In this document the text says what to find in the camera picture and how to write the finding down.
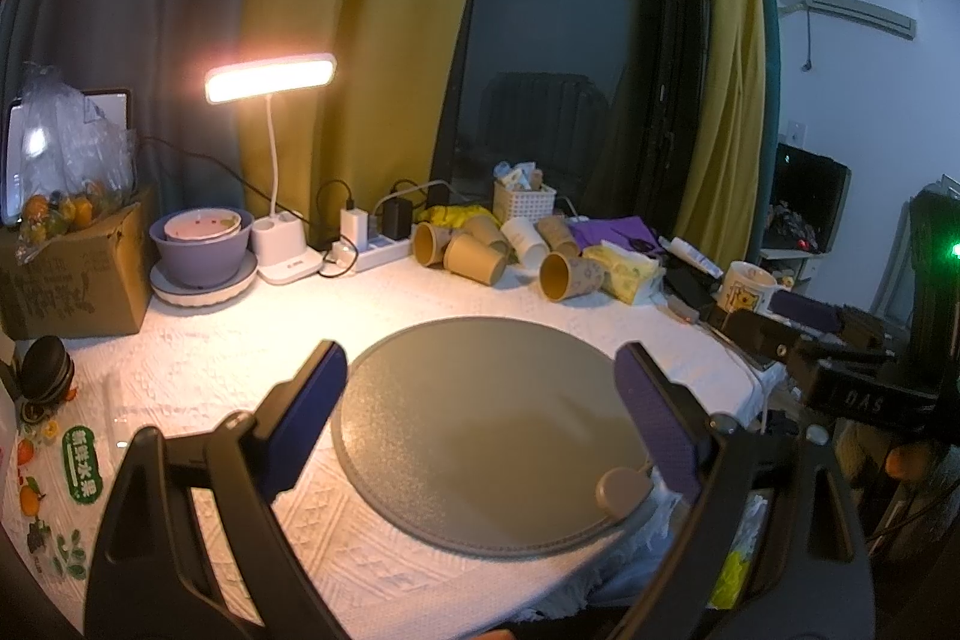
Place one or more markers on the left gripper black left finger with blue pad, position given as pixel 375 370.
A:
pixel 151 575

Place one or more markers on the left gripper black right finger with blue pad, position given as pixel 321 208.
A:
pixel 710 463

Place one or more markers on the brown paper cup front right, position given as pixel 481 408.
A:
pixel 562 277

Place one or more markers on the brown paper cup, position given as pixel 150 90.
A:
pixel 429 244
pixel 468 257
pixel 555 231
pixel 562 277
pixel 484 228

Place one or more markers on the white paper cup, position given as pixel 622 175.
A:
pixel 529 247

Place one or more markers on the brown paper cup back right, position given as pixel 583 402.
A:
pixel 555 231

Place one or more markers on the brown paper cup front left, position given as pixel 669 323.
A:
pixel 468 257

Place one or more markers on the brown paper cup back middle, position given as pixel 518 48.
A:
pixel 484 228

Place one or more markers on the brown paper cup far left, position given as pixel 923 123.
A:
pixel 429 244

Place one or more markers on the printed fruit plastic bag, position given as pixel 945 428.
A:
pixel 58 486

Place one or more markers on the white cartoon mug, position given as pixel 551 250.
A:
pixel 746 286

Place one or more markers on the yellow tissue pack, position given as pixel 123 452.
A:
pixel 630 277

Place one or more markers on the white tube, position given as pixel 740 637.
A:
pixel 688 252

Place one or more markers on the round grey placemat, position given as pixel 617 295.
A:
pixel 493 437

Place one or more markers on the black round case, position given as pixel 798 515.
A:
pixel 46 371

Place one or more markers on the white textured tablecloth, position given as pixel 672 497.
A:
pixel 184 373

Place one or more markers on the purple cloth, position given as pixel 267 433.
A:
pixel 631 234

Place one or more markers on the yellow curtain right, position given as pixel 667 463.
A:
pixel 718 204

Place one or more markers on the yellow curtain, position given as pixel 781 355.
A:
pixel 718 204
pixel 374 124

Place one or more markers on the black open case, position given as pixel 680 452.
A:
pixel 806 202

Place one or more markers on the white fluted plate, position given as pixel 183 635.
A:
pixel 197 297

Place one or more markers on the brown cardboard box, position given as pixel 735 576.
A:
pixel 90 284

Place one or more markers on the white plastic basket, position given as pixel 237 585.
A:
pixel 531 204

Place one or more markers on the purple bowl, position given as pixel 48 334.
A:
pixel 204 264

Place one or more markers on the white desk lamp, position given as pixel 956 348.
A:
pixel 278 240

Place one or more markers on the white bowl with dots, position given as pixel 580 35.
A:
pixel 202 225

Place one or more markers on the yellow rubber gloves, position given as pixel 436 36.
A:
pixel 452 216

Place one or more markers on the white power strip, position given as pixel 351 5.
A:
pixel 379 251

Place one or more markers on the black power adapter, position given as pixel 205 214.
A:
pixel 396 218

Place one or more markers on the white charger plug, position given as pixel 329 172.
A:
pixel 354 225

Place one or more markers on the clear bag of fruit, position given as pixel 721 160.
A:
pixel 76 164

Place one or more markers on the yellow curtain left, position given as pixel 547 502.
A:
pixel 374 124

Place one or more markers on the grey curtain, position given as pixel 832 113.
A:
pixel 160 52

